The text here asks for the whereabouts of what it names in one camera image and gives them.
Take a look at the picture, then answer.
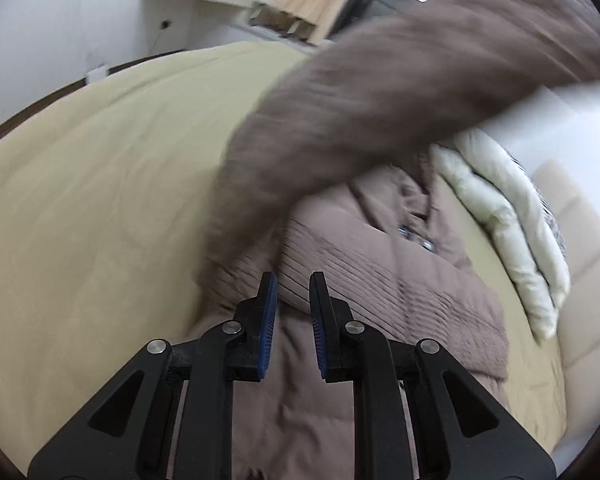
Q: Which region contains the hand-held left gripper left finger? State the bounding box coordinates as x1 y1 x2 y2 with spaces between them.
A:
27 272 279 480

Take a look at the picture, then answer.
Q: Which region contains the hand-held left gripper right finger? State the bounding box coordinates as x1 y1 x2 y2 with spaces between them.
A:
308 271 556 480

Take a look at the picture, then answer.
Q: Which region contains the brown padded jacket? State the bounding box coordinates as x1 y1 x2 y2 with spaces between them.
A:
180 0 600 480

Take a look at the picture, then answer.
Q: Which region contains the bed with beige sheet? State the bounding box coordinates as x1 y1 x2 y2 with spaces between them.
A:
0 40 568 461

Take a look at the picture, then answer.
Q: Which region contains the white folded duvet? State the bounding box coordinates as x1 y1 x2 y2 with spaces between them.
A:
430 127 572 346

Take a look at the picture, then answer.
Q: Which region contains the zebra striped pillow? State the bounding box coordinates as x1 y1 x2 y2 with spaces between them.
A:
510 152 568 256

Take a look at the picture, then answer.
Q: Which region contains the beige padded headboard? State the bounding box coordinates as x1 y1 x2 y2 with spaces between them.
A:
530 159 600 471

